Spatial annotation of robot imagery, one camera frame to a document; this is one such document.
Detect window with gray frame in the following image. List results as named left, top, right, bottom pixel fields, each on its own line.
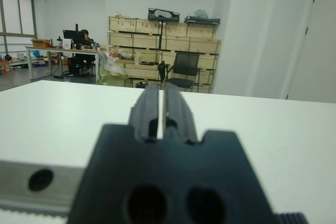
left=0, top=0, right=37, bottom=54

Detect small brown cardboard box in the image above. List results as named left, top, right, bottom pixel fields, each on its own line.
left=30, top=39, right=51, bottom=49

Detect flat black case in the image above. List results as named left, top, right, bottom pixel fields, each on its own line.
left=183, top=15, right=221, bottom=25

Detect black computer tower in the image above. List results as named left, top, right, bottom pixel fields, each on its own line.
left=68, top=57, right=87, bottom=76

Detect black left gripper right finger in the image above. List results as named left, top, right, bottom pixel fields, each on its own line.
left=162, top=81, right=198, bottom=145

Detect yellow-green sack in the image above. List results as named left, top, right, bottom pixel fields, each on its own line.
left=99, top=67, right=130, bottom=87

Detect black mesh office chair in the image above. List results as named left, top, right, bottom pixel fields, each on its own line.
left=157, top=51, right=203, bottom=93

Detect stacked wooden crates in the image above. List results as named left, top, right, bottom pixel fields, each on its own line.
left=107, top=16, right=222, bottom=93

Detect black computer monitor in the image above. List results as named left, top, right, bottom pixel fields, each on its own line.
left=63, top=24, right=86, bottom=45

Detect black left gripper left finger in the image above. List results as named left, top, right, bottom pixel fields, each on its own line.
left=128, top=84, right=160, bottom=143

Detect wooden desk white legs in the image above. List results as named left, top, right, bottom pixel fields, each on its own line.
left=24, top=45, right=102, bottom=82

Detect open black case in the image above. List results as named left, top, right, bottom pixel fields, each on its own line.
left=148, top=7, right=181, bottom=23

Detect white door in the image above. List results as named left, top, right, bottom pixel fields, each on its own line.
left=286, top=0, right=336, bottom=103

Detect seated person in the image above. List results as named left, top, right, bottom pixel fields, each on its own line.
left=79, top=29, right=97, bottom=74

